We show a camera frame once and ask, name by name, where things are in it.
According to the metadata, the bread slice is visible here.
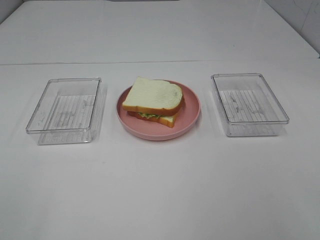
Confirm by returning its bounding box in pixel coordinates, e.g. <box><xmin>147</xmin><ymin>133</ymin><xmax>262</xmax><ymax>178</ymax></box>
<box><xmin>122</xmin><ymin>76</ymin><xmax>184</xmax><ymax>116</ymax></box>
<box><xmin>127</xmin><ymin>109</ymin><xmax>180</xmax><ymax>128</ymax></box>

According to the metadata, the green lettuce leaf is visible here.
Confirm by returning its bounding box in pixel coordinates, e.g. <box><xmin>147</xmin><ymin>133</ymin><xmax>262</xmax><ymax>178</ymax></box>
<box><xmin>138</xmin><ymin>112</ymin><xmax>161</xmax><ymax>119</ymax></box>

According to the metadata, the pink round plate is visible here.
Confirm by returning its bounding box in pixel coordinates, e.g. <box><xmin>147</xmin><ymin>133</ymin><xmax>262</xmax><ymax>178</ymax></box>
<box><xmin>116</xmin><ymin>80</ymin><xmax>201</xmax><ymax>141</ymax></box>

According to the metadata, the clear right plastic container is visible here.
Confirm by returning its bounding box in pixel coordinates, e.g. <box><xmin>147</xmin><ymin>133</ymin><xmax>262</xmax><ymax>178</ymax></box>
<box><xmin>211</xmin><ymin>73</ymin><xmax>290</xmax><ymax>137</ymax></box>

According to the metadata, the clear plastic container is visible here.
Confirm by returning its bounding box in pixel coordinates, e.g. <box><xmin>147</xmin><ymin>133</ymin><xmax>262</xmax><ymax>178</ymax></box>
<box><xmin>211</xmin><ymin>73</ymin><xmax>290</xmax><ymax>137</ymax></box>
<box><xmin>25</xmin><ymin>77</ymin><xmax>106</xmax><ymax>145</ymax></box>

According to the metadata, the clear left plastic container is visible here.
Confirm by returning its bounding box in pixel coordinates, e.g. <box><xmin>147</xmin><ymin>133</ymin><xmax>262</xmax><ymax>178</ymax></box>
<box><xmin>25</xmin><ymin>77</ymin><xmax>106</xmax><ymax>145</ymax></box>

